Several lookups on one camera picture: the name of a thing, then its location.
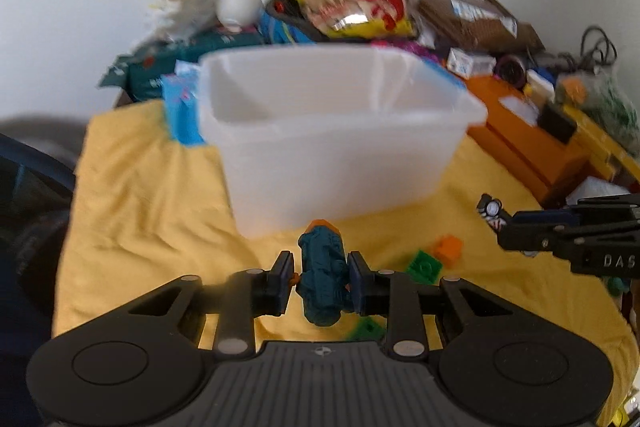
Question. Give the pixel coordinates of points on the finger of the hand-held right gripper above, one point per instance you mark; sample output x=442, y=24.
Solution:
x=537, y=218
x=530, y=239

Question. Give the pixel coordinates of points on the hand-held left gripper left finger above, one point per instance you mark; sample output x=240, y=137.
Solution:
x=286, y=278

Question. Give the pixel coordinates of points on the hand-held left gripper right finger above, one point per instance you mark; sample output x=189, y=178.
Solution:
x=356, y=280

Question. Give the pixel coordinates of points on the teal toy truck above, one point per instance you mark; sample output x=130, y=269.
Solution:
x=322, y=272

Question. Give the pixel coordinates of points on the small white and red toy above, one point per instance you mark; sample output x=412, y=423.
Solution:
x=491, y=209

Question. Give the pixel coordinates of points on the white plastic bin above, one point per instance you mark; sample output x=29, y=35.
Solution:
x=330, y=132

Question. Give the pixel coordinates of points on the white foam piece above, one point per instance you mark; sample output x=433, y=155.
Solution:
x=595, y=189

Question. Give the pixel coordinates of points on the flat green block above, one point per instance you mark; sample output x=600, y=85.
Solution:
x=367, y=331

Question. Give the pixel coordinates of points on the green square block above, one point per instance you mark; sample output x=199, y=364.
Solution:
x=424, y=267

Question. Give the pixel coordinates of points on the orange box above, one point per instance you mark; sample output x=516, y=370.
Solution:
x=525, y=142

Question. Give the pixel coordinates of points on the orange block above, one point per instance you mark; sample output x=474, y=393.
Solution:
x=448, y=249

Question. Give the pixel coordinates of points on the long yellow box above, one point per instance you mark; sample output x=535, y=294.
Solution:
x=605, y=142

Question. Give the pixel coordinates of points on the green mesh bag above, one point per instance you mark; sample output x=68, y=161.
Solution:
x=605, y=107

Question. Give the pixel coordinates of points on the yellow cloth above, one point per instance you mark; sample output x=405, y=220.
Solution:
x=150, y=217

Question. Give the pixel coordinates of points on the purple tape roll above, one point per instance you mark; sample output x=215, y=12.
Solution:
x=511, y=71

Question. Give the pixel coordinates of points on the small white carton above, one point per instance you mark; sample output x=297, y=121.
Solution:
x=467, y=63

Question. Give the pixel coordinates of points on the blue patterned box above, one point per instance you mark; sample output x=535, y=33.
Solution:
x=182, y=107

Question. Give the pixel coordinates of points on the brown packet in clear wrap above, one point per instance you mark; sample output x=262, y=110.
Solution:
x=475, y=19

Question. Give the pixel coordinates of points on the pink shiny object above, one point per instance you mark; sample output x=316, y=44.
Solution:
x=400, y=49

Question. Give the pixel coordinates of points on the dark green packet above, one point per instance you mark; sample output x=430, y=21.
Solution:
x=160, y=67

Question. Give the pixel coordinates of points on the dark blue bag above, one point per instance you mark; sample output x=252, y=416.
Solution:
x=25, y=217

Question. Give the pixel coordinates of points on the white round object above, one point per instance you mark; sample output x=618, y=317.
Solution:
x=240, y=6

